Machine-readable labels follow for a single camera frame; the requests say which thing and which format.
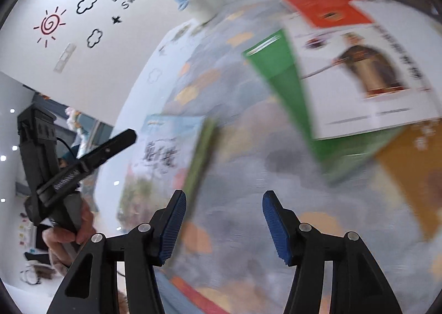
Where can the white bottle blue lid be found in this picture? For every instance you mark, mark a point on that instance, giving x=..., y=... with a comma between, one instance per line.
x=198, y=5

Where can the mustard brown book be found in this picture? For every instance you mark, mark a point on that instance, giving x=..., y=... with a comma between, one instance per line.
x=414, y=169

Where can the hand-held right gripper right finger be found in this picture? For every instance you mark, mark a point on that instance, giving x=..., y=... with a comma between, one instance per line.
x=276, y=227

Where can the red book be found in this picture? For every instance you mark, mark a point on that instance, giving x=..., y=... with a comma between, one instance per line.
x=321, y=3

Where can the white book with portrait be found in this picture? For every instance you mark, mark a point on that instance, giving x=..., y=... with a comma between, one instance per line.
x=345, y=69

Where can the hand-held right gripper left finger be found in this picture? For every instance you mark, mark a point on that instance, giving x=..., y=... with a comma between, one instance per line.
x=172, y=227

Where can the small cloud wall sticker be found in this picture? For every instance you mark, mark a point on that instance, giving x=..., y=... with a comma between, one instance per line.
x=94, y=38

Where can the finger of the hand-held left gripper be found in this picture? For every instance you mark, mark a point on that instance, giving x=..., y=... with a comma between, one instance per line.
x=110, y=148

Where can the colourful sticky notes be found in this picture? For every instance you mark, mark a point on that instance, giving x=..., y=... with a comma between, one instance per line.
x=24, y=233

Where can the white wall switch plate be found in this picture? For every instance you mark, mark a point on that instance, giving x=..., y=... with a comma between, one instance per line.
x=65, y=58

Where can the person's left hand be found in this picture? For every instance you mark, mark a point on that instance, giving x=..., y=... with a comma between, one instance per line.
x=58, y=236

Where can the light green book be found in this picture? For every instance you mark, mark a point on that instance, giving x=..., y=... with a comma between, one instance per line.
x=286, y=93

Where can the black star wall sticker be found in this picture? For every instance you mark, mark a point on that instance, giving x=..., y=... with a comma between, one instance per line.
x=116, y=19

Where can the stack of thin books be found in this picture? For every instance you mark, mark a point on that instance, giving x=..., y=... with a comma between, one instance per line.
x=155, y=155

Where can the ginkgo leaf patterned mat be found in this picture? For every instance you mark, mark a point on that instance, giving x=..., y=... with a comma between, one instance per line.
x=248, y=169

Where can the medium cloud wall sticker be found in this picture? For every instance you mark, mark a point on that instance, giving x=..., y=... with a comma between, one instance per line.
x=87, y=3

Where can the red sun wall sticker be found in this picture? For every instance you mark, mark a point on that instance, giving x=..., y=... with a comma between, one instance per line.
x=50, y=24

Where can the white round clock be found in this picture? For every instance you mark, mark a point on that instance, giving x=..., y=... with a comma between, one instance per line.
x=30, y=274

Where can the pale plush toy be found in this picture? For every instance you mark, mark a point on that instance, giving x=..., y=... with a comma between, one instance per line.
x=76, y=124

